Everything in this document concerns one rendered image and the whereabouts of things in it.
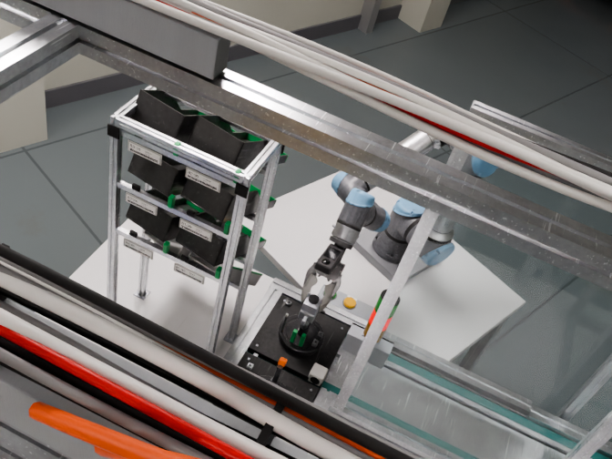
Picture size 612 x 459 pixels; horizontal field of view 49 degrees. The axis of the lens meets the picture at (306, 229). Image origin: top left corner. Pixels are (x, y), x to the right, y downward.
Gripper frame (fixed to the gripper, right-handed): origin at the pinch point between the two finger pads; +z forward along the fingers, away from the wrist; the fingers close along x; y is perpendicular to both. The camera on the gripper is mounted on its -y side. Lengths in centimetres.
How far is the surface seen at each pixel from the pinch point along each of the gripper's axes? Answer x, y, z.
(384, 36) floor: 72, 375, -172
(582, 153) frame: -38, -68, -55
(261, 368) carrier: 5.2, -1.4, 22.8
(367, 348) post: -19.2, -19.5, 1.0
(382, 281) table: -15, 54, -10
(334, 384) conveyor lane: -15.4, 9.7, 20.3
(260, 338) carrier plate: 10.3, 5.6, 16.9
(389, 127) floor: 27, 282, -92
